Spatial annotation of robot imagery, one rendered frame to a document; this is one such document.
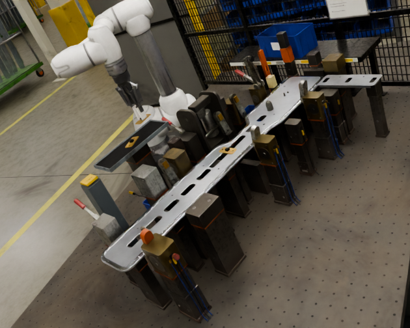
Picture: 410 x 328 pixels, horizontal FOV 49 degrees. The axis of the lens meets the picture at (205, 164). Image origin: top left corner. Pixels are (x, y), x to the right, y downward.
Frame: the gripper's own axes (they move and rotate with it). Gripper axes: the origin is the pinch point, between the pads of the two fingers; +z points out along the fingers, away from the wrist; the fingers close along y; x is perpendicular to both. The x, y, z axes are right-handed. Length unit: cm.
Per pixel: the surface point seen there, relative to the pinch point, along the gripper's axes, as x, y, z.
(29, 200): 45, -285, 126
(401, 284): -25, 111, 56
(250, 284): -38, 60, 56
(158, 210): -34.3, 24.7, 25.9
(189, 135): 6.7, 16.2, 17.7
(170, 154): -7.8, 15.4, 17.8
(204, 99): 20.6, 21.0, 6.9
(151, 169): -22.1, 17.2, 14.9
